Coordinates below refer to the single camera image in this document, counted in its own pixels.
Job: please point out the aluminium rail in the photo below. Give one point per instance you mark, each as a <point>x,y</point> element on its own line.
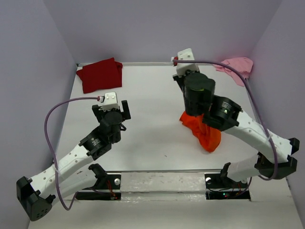
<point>169,170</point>
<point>147,63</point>
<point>250,94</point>

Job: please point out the right aluminium rail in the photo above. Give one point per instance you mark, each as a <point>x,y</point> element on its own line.
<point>250,94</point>

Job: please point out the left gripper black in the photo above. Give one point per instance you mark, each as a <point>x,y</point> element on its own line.
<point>101,114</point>

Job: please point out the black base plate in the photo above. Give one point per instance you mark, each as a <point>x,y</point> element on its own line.
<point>225,189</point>
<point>105,190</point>

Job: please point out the front aluminium rail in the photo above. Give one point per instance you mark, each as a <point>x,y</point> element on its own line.
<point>169,170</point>

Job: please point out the orange t-shirt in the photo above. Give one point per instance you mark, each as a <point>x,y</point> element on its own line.
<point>208,137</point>

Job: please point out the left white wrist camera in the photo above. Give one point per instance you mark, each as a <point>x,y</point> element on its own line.
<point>109,101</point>

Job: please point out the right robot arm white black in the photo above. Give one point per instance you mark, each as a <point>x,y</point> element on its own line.
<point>274,154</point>

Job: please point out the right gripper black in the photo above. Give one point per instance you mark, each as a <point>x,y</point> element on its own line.
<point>182,79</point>

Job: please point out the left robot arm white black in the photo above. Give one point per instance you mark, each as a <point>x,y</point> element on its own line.
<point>77,169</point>

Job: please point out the folded dark red t-shirt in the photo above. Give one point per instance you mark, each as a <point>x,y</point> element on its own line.
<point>102,75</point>

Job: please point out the back aluminium rail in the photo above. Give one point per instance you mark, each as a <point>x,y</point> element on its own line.
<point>147,63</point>

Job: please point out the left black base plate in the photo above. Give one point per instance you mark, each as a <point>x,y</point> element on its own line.
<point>105,190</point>

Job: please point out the pink t-shirt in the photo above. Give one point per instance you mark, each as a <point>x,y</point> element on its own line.
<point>242,64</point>

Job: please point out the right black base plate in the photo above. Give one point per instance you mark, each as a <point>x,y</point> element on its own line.
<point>225,189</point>

